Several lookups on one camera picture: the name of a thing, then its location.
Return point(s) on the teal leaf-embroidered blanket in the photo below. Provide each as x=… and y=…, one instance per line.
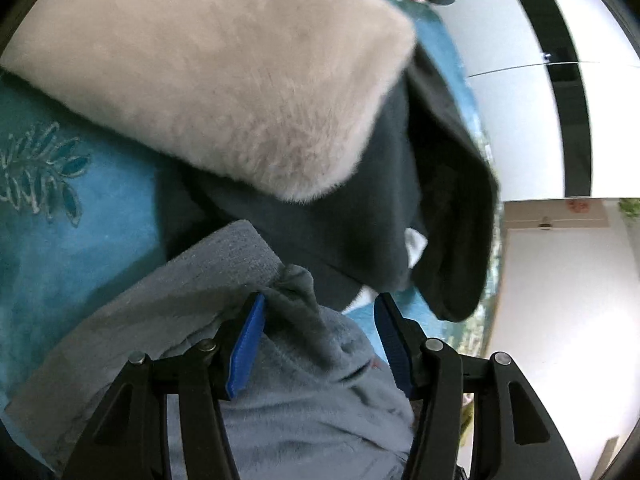
x=75, y=240

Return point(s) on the white door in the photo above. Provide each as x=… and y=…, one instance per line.
x=555, y=325

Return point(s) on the grey fleece garment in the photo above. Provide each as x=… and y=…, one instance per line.
x=320, y=385

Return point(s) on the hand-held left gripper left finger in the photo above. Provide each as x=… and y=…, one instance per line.
x=246, y=345

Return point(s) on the beige fluffy garment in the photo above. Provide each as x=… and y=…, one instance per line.
x=225, y=75

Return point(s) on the dark grey hooded garment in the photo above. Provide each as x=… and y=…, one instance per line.
x=360, y=210

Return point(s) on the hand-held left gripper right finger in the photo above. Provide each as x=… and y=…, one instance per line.
x=392, y=340

